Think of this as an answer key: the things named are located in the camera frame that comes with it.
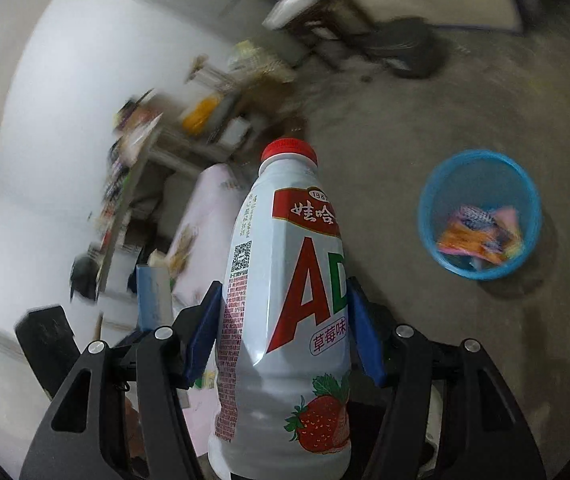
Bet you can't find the black round appliance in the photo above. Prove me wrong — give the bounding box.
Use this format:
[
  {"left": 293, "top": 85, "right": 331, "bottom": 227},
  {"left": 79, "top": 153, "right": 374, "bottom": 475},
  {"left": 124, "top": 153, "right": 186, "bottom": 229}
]
[{"left": 363, "top": 16, "right": 445, "bottom": 79}]

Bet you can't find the dark wooden stool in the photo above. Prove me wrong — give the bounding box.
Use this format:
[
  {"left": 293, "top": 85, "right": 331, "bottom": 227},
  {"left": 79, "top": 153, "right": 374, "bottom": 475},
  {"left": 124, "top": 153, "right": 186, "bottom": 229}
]
[{"left": 262, "top": 0, "right": 377, "bottom": 72}]

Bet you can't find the pink patterned tablecloth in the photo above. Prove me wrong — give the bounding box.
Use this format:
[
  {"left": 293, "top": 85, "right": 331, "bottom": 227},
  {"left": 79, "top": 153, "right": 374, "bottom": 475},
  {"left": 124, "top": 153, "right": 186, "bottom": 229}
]
[{"left": 169, "top": 165, "right": 245, "bottom": 456}]

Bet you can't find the grey metal shelf table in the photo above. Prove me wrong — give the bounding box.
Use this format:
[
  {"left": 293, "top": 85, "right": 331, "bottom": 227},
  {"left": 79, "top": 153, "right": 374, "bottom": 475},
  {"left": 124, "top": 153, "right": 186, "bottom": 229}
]
[{"left": 94, "top": 123, "right": 227, "bottom": 302}]

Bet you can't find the blue trash basket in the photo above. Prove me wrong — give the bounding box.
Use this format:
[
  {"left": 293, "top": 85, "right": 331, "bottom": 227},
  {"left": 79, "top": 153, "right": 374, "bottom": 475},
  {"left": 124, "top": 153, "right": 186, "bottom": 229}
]
[{"left": 419, "top": 150, "right": 542, "bottom": 281}]

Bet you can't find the grey rectangular box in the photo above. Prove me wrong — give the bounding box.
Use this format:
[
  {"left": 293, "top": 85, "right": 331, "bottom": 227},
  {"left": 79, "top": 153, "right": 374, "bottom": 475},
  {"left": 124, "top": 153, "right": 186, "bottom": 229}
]
[{"left": 136, "top": 266, "right": 173, "bottom": 332}]

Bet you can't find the yellow plastic bag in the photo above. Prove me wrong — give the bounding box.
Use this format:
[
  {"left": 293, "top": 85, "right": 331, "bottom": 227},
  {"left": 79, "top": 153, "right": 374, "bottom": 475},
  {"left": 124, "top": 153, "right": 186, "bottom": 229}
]
[{"left": 181, "top": 93, "right": 222, "bottom": 136}]

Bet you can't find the white AD milk bottle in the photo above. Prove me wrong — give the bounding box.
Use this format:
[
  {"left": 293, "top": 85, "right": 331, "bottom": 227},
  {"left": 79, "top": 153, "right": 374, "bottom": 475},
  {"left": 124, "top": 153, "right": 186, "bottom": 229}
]
[{"left": 207, "top": 138, "right": 351, "bottom": 479}]

